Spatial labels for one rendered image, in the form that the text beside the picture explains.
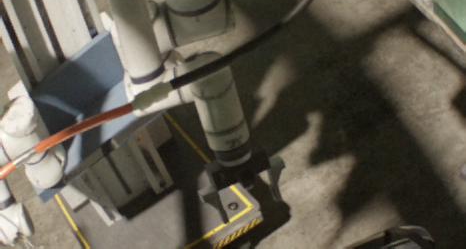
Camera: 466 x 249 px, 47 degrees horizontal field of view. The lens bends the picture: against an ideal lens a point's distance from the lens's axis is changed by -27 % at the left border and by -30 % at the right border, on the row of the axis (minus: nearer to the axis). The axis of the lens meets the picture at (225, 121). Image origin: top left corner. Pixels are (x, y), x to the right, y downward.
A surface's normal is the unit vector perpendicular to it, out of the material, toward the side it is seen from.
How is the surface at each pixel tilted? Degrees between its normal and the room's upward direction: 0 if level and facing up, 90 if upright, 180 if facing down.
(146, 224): 0
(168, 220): 0
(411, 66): 0
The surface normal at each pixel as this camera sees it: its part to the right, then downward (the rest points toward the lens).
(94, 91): 0.55, 0.57
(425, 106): -0.22, -0.61
